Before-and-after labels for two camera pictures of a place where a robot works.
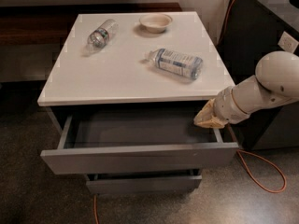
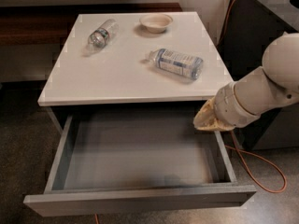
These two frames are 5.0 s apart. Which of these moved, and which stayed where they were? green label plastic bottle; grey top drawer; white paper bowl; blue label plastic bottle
Moved: grey top drawer
Stayed: blue label plastic bottle; green label plastic bottle; white paper bowl
